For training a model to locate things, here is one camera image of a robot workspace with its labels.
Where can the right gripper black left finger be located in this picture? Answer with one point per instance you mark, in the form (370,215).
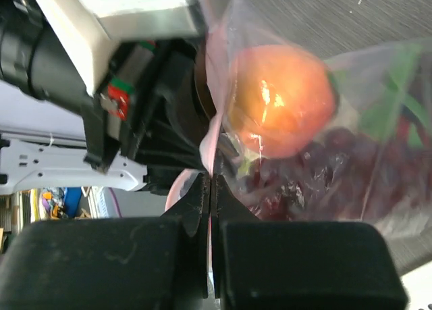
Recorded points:
(113,263)

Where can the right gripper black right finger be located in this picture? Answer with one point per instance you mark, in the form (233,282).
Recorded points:
(298,265)

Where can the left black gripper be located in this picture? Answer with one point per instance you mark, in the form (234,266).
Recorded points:
(151,108)

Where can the dark purple grape bunch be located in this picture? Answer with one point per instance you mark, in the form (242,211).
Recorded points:
(348,176)

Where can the orange peach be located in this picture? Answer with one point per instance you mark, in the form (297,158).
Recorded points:
(280,97)

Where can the clear pink-dotted zip bag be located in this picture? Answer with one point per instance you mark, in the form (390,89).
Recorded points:
(243,27)

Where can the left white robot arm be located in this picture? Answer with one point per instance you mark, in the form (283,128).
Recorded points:
(42,131)

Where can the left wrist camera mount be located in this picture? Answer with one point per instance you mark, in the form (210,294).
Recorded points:
(91,30)

